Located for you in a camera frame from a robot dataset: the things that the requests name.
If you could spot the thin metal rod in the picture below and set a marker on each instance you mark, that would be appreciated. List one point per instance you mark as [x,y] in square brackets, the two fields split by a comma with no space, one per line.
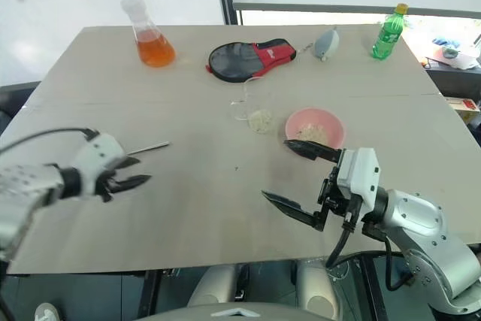
[150,147]

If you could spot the clear glass mug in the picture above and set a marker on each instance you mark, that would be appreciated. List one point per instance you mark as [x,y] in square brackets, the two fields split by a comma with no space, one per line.
[259,110]

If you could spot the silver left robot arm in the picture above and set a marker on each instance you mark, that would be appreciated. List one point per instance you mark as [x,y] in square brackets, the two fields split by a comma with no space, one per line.
[22,185]

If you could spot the pink bowl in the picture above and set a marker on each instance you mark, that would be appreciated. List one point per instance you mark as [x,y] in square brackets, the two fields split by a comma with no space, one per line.
[295,125]

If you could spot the grey rounded robot leg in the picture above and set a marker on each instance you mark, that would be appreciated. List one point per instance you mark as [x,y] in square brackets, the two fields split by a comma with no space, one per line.
[214,285]
[315,283]

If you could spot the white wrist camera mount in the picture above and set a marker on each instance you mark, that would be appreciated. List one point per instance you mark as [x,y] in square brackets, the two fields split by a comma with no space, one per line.
[98,150]
[359,174]

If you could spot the cardboard box with red print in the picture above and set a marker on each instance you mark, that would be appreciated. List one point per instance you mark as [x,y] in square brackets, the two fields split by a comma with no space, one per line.
[466,106]

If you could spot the white shoe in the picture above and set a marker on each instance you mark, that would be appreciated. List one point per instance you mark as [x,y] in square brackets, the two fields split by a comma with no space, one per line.
[47,312]

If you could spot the oatmeal heap in mug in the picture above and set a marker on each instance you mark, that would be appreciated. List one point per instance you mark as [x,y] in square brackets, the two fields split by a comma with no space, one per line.
[261,121]

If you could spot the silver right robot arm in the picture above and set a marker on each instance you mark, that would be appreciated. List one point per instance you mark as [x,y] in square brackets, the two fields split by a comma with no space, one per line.
[421,231]

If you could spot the black and red paddle case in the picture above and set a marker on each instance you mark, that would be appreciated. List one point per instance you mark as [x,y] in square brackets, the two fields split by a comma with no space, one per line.
[244,59]

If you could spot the grey shark plush toy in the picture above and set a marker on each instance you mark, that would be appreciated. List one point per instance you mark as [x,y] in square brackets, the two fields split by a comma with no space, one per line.
[327,44]

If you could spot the blue cloth bundle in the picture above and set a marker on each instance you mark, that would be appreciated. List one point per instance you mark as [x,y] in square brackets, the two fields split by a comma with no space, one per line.
[447,44]

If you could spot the glass flask with orange liquid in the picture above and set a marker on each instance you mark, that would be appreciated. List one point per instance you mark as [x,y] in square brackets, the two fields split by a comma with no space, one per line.
[155,48]

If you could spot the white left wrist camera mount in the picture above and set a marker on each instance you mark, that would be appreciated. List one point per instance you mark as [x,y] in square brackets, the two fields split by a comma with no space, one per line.
[98,150]

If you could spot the grey robot chest cover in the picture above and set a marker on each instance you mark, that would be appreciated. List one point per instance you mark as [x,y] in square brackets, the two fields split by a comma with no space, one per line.
[233,312]

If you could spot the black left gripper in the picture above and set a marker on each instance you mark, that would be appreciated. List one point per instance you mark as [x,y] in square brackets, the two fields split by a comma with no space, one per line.
[106,185]

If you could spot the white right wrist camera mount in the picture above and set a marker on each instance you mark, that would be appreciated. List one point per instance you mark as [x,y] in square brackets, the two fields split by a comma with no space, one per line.
[359,174]

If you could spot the black table leg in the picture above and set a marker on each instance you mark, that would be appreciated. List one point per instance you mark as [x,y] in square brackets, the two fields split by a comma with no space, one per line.
[149,292]

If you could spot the oatmeal heap in bowl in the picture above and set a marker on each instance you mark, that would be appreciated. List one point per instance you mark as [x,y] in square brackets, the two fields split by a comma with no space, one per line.
[313,132]

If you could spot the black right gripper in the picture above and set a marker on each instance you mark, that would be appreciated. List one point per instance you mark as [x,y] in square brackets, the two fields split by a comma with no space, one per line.
[332,200]

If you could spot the green plastic soda bottle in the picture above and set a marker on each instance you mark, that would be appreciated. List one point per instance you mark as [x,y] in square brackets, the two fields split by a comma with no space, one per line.
[389,35]

